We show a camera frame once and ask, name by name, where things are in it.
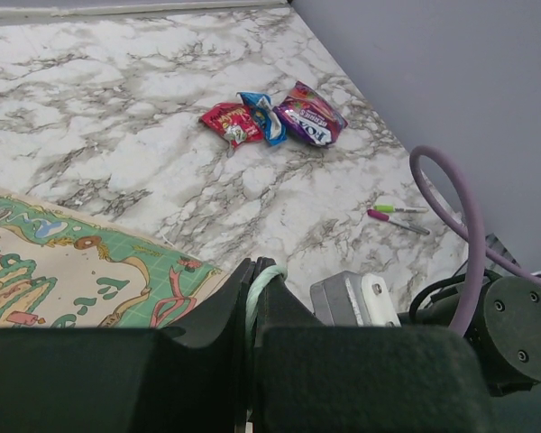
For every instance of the green illustrated paper bag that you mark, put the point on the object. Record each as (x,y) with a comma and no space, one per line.
(62,270)

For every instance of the blue snack packet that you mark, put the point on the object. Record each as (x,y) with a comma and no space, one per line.
(261,109)

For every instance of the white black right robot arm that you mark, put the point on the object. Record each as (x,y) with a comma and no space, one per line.
(504,333)

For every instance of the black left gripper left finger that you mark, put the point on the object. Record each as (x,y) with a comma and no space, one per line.
(186,377)

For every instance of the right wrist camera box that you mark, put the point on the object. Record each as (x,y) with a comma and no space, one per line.
(349,299)

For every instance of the purple snack packet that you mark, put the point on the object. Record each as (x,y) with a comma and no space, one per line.
(309,117)

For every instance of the red snack packet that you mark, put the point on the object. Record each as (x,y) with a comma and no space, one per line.
(234,123)

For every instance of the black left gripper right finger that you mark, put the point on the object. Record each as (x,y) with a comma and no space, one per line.
(310,377)

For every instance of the green capped marker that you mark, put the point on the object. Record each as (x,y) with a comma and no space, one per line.
(392,209)

